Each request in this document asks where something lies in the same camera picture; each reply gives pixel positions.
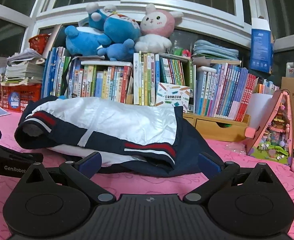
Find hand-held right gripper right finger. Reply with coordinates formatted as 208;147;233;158
183;152;280;204

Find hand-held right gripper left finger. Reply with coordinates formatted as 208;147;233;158
19;152;117;204

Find navy white jacket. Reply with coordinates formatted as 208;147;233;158
14;95;224;178

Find wooden drawer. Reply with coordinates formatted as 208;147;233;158
196;119;248;142

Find wooden drawer unit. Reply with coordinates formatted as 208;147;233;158
182;112;251;142

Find red plastic crate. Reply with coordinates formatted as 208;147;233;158
0;82;42;112

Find stack of papers and books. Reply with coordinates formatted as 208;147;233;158
4;49;46;85

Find pink miniature dollhouse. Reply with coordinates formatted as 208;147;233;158
244;89;294;167

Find row of pink blue books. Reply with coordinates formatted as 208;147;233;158
194;64;259;122

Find white printed box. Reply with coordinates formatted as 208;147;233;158
156;82;191;111

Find row of picture books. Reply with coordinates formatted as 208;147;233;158
67;64;133;104

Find row of tall blue books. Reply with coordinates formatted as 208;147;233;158
41;46;73;100

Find white shelf board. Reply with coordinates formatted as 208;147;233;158
72;56;133;68

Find row of green yellow books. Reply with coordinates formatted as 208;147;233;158
133;52;195;107

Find red plastic basket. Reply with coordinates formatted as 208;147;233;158
28;34;50;55

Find stack of teal folders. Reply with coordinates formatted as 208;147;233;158
193;39;240;61

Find green red toys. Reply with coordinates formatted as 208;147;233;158
172;44;192;58

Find blue whale plush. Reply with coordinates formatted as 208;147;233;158
64;26;112;56

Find blue cardboard box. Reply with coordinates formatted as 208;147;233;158
251;17;275;74

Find blue white cat plush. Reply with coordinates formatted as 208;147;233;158
85;2;141;62

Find pink white rabbit plush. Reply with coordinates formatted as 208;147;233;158
134;4;184;53

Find black strap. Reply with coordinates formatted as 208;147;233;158
61;55;75;98

